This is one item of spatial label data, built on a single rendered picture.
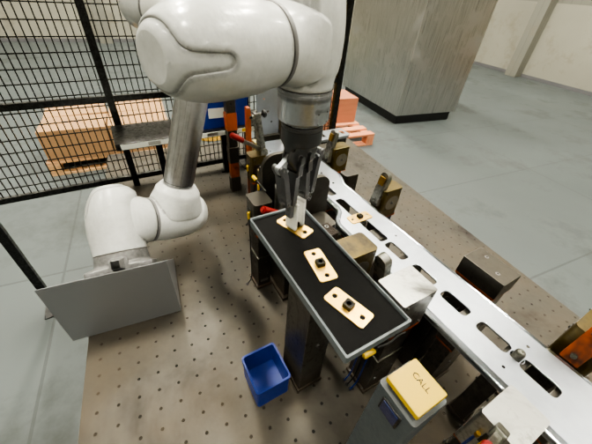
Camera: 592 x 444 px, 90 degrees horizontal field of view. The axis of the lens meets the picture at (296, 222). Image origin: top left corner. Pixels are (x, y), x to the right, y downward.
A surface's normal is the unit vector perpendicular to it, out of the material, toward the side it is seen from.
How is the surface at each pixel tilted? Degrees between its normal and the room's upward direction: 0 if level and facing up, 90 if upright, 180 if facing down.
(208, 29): 59
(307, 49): 87
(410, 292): 0
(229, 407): 0
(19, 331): 0
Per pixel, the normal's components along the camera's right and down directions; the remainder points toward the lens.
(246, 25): 0.58, -0.02
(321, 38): 0.62, 0.46
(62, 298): 0.38, 0.60
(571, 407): 0.06, -0.77
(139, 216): 0.77, -0.21
